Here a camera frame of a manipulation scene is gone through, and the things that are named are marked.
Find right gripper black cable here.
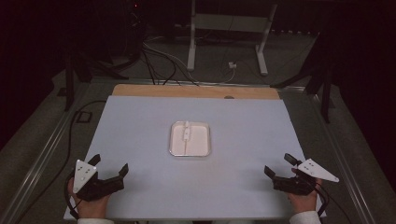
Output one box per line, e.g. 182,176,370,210
313,182,353,224

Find pale blue table sheet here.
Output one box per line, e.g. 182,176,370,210
64,94,327,221

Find bundle of black cables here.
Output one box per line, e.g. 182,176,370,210
141,46,200,87

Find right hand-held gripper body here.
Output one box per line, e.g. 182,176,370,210
273,158,340,196

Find metal floor rail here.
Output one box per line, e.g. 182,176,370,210
0,83,92,224
306,91,379,224

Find person's left hand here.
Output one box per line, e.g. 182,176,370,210
67,178,110,220

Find black tripod stand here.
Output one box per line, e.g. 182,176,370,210
64,50,130,112
270,31,335,124

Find white cable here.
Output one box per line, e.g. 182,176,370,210
143,41,236,86

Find person's right hand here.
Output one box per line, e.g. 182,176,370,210
286,167,323,215

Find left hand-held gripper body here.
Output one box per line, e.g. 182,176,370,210
73,159,125,202

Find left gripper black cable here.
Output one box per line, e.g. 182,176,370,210
64,170,80,220

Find white metal stand frame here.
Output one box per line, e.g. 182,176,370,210
186,0,278,77

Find white square tray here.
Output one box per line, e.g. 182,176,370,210
168,120,212,158

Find black floor cable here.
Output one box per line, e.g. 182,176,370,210
17,100,107,224

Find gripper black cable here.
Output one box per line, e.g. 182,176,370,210
313,182,353,224
64,170,80,220

